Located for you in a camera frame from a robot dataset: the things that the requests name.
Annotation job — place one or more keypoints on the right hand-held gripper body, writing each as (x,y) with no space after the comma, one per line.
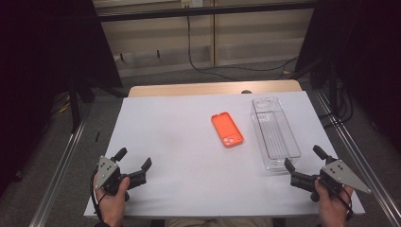
(343,174)

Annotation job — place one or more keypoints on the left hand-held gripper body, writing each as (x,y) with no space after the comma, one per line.
(105,171)

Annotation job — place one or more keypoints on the clear plastic container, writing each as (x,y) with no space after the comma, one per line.
(277,132)

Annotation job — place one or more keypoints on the orange phone case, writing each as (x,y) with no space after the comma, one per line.
(227,129)

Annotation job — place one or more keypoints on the person's right hand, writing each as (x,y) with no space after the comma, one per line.
(331,208)

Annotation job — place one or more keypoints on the person's left hand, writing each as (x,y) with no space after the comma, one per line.
(112,208)

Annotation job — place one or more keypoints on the small black stick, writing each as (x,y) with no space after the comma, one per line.
(97,136)

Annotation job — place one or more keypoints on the black metal stand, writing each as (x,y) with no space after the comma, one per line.
(74,107)

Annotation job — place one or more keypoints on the black curtain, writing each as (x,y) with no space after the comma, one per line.
(372,47)
(38,47)

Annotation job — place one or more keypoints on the beige wooden cabinet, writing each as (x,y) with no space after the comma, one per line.
(258,31)

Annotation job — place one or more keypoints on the small white box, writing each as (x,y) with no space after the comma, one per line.
(192,3)

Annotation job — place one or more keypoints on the metal floor rail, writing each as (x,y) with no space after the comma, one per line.
(362,157)
(56,176)

